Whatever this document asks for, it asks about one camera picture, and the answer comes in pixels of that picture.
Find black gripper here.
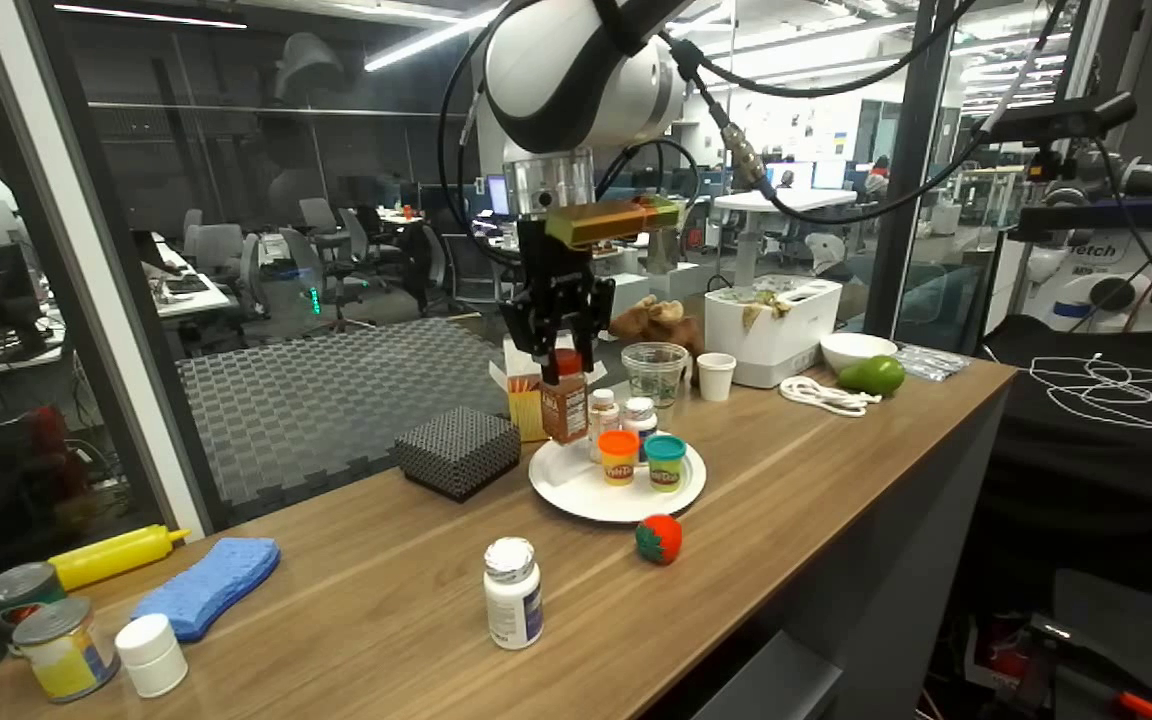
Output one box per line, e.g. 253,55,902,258
502,212,622,377

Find orange cap spice bottle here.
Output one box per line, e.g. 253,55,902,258
541,347,595,450

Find small white pill bottle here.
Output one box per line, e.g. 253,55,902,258
585,385,623,465

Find white bottle blue label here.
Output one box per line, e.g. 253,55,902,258
622,393,665,446

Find teal lid dough tub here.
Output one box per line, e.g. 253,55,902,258
641,434,693,489

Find white round plate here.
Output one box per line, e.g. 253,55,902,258
525,426,711,527

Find orange toy ball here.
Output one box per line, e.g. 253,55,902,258
633,512,693,568

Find yellow open cardboard box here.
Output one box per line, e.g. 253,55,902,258
484,338,556,450

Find white box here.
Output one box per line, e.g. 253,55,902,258
610,274,657,321

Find brown moose plush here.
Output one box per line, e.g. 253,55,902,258
612,294,698,347

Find clear plastic cup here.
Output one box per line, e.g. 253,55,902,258
618,338,700,434

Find grey foam block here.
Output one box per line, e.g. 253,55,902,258
393,406,525,503

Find lit computer monitor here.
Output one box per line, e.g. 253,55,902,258
484,173,522,223

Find white paper cup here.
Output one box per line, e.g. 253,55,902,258
693,347,744,409

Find white lidded bin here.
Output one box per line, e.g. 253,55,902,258
700,277,848,396

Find large white pill bottle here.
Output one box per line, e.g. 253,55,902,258
479,533,553,658

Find white bowl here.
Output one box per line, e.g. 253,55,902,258
816,329,902,380

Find grey office chair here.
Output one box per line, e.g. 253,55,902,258
693,630,848,720

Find blue sponge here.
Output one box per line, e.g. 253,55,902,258
132,538,286,647

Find yellow mustard bottle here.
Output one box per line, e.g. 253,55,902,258
46,521,192,597

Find small white tub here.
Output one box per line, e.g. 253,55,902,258
113,611,192,703

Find black cloth cover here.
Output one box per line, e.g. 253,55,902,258
973,314,1152,610

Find tin can yellow label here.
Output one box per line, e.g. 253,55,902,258
7,597,122,710

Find brown wrist camera box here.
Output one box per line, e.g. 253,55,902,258
543,195,693,258

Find thin black looped cable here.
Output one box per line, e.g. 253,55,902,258
437,0,707,233

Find robot cable metal connector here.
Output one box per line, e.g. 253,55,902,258
661,33,798,223

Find small white cable coil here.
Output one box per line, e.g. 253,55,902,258
775,372,886,426

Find black camera on mount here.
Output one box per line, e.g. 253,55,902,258
973,89,1152,247

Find white cable pile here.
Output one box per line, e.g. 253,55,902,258
1023,347,1152,441

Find red handled tool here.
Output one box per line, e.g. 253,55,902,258
989,618,1152,720

